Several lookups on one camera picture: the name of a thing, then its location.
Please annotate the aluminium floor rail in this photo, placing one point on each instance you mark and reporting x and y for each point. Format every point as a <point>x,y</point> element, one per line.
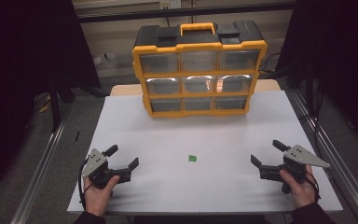
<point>338,161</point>
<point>37,177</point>

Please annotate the clear plastic organizer drawer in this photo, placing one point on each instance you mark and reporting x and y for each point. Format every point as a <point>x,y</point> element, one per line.
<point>166,105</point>

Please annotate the black horizontal bar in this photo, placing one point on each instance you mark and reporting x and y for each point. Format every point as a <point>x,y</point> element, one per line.
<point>121,15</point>

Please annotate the person's right hand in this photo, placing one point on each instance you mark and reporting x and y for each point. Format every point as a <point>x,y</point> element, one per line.
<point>303,193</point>

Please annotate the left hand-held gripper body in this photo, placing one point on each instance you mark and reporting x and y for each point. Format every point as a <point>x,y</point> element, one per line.
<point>101,174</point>

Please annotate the black metal stand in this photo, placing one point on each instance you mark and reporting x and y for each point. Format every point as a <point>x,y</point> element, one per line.
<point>55,109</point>

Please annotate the yellow black drawer organizer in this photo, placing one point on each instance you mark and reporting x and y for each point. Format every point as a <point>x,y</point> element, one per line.
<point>199,39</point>

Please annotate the grid of clear drawers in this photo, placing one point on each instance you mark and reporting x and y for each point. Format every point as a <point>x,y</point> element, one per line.
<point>199,61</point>

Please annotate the small green block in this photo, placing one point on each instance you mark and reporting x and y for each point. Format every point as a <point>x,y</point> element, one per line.
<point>192,158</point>

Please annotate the person's left hand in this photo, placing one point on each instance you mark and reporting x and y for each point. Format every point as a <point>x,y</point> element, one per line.
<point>98,199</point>

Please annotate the wooden table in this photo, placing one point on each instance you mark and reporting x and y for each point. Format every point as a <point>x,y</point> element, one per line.
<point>124,90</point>

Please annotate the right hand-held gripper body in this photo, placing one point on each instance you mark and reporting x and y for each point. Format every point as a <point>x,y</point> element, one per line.
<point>295,161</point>

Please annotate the white wall socket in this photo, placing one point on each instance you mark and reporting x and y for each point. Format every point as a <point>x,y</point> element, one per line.
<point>171,4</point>

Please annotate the small black floor object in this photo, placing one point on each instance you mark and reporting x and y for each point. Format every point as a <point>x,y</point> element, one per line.
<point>77,135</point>

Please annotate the black curtain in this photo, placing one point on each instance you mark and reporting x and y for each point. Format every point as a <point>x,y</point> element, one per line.
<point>345,46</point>
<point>18,62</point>

